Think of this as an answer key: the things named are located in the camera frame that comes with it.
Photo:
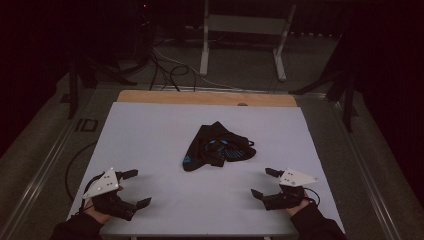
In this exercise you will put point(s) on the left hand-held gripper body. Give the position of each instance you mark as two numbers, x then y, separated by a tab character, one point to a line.
101	186

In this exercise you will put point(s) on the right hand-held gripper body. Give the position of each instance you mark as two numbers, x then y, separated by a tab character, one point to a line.
286	198

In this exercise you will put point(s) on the black sock with blue print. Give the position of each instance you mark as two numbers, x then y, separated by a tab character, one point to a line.
238	151
196	150

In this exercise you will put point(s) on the person's right hand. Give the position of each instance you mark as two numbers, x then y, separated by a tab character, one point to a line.
298	209

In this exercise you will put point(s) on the person's left hand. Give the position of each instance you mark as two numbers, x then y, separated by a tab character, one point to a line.
98	215

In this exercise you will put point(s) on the white table cover sheet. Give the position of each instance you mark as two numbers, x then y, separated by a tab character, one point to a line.
160	186

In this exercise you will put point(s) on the wooden table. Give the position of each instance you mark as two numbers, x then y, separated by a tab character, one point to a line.
206	98

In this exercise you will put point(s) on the black stand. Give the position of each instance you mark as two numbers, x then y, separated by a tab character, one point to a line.
81	80
343	90

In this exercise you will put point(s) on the metal floor rail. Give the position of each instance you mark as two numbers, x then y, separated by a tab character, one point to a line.
43	170
370	180

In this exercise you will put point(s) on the white metal stand frame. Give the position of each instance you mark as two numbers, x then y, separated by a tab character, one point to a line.
245	24

